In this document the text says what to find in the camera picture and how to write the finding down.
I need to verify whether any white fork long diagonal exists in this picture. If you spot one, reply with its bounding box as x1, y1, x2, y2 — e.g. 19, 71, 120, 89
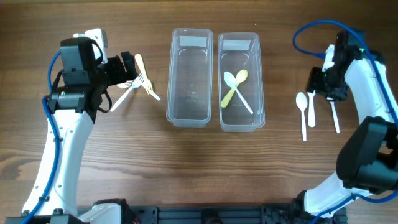
110, 80, 142, 112

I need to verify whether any yellow plastic fork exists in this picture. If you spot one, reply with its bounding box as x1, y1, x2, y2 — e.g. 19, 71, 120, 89
134, 54, 153, 91

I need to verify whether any white spoon short thick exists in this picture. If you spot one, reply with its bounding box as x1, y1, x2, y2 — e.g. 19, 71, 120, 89
307, 91, 316, 128

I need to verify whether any yellow plastic spoon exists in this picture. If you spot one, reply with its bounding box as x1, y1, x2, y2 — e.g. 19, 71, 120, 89
221, 70, 251, 111

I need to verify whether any white spoon top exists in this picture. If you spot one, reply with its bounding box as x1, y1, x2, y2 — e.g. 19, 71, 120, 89
224, 72, 253, 114

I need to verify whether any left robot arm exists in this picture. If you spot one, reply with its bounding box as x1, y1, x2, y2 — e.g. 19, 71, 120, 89
6, 37, 139, 223

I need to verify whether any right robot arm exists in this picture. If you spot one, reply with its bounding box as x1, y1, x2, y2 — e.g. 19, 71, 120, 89
280, 29, 397, 223

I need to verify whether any left clear plastic container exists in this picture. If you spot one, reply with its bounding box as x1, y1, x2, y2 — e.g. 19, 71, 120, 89
166, 28, 213, 128

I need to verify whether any clear plastic container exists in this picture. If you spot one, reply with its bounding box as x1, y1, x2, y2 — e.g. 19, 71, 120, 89
166, 28, 213, 128
218, 32, 265, 132

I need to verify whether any right clear plastic container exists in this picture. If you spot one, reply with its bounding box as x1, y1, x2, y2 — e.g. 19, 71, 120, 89
218, 32, 265, 132

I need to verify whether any cream white plastic fork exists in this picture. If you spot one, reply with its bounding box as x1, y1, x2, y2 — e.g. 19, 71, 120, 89
116, 80, 133, 88

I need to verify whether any left blue cable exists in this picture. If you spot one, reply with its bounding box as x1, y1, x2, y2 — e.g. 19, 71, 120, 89
18, 51, 62, 224

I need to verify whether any blue cable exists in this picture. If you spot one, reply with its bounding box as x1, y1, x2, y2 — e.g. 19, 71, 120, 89
292, 19, 398, 224
18, 51, 62, 224

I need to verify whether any right blue cable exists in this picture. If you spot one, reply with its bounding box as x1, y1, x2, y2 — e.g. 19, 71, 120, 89
292, 19, 398, 224

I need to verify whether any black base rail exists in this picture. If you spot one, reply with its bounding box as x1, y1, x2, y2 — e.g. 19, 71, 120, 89
77, 203, 348, 224

